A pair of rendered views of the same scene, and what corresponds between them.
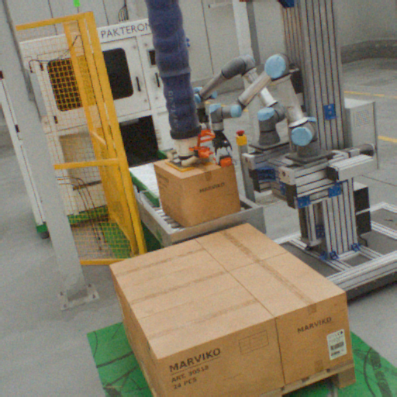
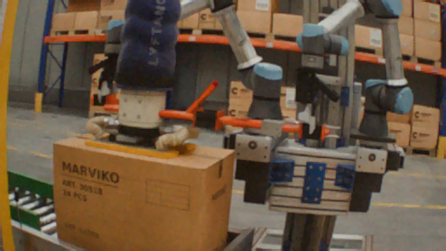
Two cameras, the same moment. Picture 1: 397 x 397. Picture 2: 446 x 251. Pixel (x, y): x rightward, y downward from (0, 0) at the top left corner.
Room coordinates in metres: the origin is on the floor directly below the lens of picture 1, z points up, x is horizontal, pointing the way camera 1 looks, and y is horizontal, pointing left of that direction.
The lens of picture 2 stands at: (2.62, 1.43, 1.29)
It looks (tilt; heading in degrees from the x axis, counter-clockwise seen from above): 7 degrees down; 304
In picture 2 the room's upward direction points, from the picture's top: 5 degrees clockwise
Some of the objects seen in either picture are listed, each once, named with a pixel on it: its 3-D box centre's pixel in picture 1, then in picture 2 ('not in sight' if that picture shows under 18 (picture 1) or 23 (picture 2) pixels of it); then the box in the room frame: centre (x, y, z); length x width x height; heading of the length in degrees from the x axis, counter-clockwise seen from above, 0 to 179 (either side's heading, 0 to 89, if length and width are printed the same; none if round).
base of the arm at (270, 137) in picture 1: (268, 135); (265, 108); (3.78, -0.56, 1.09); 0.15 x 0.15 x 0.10
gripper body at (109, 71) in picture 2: (201, 115); (111, 67); (4.30, -0.14, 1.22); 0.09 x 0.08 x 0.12; 20
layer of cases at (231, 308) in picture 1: (217, 306); not in sight; (2.90, 0.01, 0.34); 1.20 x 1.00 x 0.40; 16
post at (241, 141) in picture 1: (250, 195); not in sight; (4.31, -0.42, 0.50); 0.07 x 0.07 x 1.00; 16
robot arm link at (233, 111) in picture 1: (232, 111); (330, 44); (3.38, -0.30, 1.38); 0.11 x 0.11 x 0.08; 66
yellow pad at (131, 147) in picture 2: (178, 163); (129, 143); (3.92, 0.10, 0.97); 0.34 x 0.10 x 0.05; 20
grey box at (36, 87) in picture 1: (37, 94); not in sight; (4.08, 0.99, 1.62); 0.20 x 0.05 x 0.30; 16
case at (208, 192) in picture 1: (196, 188); (138, 200); (3.95, 0.01, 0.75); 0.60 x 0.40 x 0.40; 20
